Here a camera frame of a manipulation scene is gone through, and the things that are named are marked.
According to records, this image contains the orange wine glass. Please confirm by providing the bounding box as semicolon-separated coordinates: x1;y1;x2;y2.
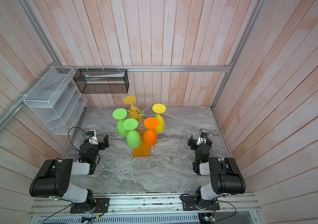
143;117;159;147

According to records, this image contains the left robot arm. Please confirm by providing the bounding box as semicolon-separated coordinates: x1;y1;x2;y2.
29;131;109;211

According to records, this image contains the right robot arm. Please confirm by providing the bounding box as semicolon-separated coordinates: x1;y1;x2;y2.
188;132;246;207

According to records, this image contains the front green wine glass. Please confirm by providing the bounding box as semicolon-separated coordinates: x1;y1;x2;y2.
123;119;141;148

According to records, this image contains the green wine glass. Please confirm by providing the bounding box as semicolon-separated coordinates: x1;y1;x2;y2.
112;108;129;137
123;119;141;148

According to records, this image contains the rear green wine glass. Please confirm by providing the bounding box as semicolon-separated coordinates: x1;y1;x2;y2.
112;108;129;137

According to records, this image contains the amber yellow wine glass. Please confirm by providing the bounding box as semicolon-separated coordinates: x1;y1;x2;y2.
124;96;138;119

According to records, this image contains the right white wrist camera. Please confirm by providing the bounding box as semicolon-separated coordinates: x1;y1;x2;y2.
197;130;207;145

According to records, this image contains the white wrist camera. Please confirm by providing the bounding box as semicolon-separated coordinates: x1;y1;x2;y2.
197;130;207;145
87;130;99;145

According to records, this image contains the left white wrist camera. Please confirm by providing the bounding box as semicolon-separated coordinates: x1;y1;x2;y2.
87;130;99;145

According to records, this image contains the gold wire wine glass rack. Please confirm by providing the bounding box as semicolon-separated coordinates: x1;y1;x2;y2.
133;106;151;157

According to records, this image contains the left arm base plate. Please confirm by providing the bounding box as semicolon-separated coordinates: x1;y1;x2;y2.
70;197;110;214

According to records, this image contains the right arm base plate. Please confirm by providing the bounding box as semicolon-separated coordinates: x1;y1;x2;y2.
179;194;220;211

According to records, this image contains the black mesh wall basket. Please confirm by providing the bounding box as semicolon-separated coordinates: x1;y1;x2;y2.
74;68;130;94

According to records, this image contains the white mesh wall shelf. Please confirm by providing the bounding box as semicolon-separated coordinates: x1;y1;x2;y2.
24;67;87;135

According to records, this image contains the aluminium frame rail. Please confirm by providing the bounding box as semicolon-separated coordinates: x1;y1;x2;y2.
58;65;231;72

